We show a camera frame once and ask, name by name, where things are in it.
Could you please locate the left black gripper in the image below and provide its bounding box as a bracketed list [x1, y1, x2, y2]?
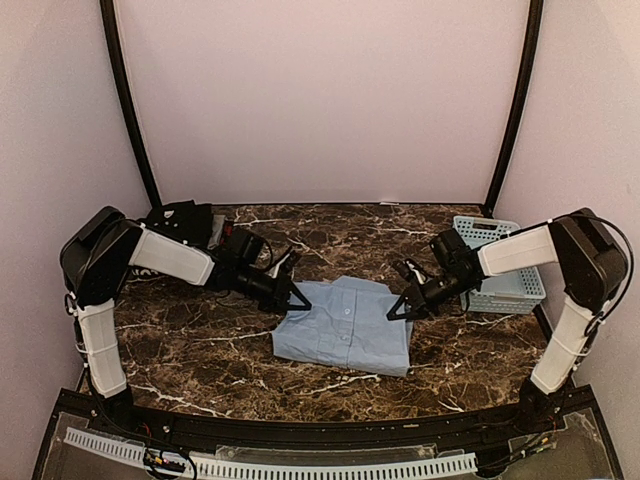
[234, 263, 311, 313]

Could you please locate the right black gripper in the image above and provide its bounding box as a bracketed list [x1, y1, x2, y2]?
[388, 269, 475, 320]

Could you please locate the light blue long sleeve shirt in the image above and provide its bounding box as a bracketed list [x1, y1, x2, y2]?
[271, 276, 413, 377]

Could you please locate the black red printed shirt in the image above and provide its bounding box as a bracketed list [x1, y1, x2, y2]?
[221, 222, 234, 243]

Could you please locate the grey shirt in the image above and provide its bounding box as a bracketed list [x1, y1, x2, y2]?
[207, 214, 226, 250]

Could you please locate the light blue plastic basket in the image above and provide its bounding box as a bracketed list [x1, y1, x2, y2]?
[453, 215, 546, 314]

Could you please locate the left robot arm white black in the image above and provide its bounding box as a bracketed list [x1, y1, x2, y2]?
[59, 201, 312, 436]

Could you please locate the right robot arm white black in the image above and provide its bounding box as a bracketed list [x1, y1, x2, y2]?
[386, 207, 636, 434]

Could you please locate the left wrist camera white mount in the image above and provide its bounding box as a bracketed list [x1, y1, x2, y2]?
[267, 247, 301, 279]

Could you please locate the white slotted cable duct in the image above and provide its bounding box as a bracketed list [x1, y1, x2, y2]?
[63, 427, 477, 479]

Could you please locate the small circuit board with wires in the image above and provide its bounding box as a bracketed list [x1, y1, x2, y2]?
[142, 448, 197, 477]

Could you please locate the black front rail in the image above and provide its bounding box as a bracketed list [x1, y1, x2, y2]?
[54, 387, 594, 454]

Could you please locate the right black frame post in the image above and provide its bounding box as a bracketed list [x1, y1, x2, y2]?
[482, 0, 544, 217]

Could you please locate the black frame post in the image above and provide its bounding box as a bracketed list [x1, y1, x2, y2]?
[99, 0, 162, 208]
[482, 0, 544, 217]

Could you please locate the left black frame post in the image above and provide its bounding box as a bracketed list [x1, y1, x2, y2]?
[99, 0, 162, 208]

